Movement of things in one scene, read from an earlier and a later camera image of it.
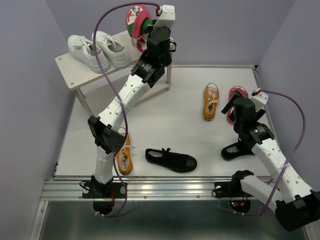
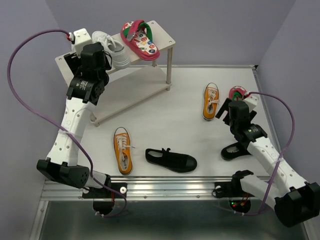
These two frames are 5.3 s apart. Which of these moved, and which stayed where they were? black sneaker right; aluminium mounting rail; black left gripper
Moved: black left gripper
Stayed: aluminium mounting rail; black sneaker right
